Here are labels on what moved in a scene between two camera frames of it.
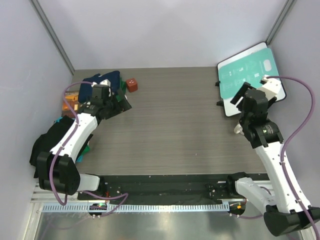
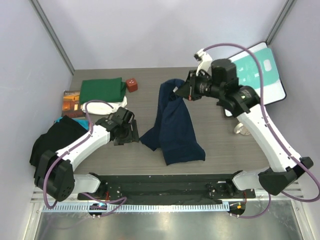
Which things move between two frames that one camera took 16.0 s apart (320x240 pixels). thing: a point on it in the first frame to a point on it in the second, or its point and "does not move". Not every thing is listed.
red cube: [132, 85] does not move
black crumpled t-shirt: [45, 142] does not move
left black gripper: [123, 106] to [132, 136]
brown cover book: [72, 98] does not move
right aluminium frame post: [290, 4] does not move
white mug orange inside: [238, 129] does not move
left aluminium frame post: [53, 35] does not move
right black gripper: [241, 93] to [189, 91]
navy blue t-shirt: [85, 91] to [174, 133]
